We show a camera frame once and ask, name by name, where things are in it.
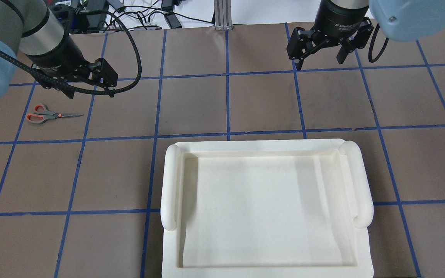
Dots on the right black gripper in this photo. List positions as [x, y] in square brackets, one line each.
[340, 17]

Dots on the aluminium frame post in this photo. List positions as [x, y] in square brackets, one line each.
[222, 15]

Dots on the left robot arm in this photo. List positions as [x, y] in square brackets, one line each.
[42, 33]

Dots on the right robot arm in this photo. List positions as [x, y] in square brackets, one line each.
[402, 21]

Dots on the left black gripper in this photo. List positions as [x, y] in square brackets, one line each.
[55, 55]

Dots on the black power adapter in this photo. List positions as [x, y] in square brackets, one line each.
[172, 21]

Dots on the white foam tray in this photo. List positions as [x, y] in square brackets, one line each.
[266, 209]

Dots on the orange grey scissors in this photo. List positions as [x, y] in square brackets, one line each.
[42, 114]

